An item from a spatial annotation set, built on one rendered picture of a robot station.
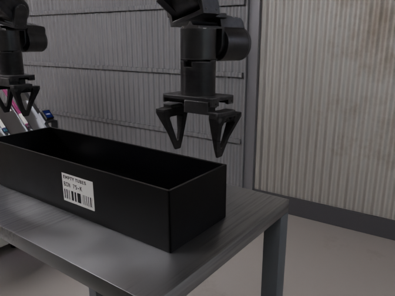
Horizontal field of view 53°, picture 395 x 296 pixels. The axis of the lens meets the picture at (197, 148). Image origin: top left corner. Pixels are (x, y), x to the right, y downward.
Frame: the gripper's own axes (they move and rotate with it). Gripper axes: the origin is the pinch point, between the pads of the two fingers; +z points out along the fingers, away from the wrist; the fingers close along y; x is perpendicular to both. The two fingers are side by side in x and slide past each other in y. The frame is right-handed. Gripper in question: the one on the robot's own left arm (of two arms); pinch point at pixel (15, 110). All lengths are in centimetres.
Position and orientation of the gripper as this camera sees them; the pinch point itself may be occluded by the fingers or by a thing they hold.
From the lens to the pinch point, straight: 109.7
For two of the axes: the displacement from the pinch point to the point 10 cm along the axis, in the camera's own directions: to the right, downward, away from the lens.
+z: -0.1, 9.7, 2.6
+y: -8.1, -1.6, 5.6
